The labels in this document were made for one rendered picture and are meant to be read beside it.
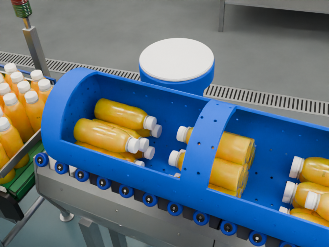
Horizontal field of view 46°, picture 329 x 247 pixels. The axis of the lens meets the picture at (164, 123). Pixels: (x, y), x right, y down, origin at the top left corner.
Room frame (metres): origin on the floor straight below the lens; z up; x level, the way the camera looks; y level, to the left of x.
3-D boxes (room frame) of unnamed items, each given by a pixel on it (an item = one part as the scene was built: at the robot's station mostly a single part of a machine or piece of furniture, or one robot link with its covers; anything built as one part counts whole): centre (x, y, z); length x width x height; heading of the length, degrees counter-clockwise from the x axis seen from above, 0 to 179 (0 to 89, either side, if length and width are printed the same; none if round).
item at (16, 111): (0.98, 0.49, 0.98); 0.07 x 0.07 x 0.17
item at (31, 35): (1.39, 0.51, 0.55); 0.04 x 0.04 x 1.10; 63
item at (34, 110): (0.98, 0.42, 0.98); 0.07 x 0.07 x 0.17
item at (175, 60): (1.21, -0.06, 1.03); 0.28 x 0.28 x 0.01
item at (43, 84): (1.04, 0.39, 1.07); 0.04 x 0.04 x 0.02
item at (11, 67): (1.16, 0.53, 1.07); 0.04 x 0.04 x 0.02
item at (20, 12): (1.39, 0.51, 1.18); 0.06 x 0.06 x 0.05
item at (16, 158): (0.93, 0.41, 0.96); 0.40 x 0.01 x 0.03; 153
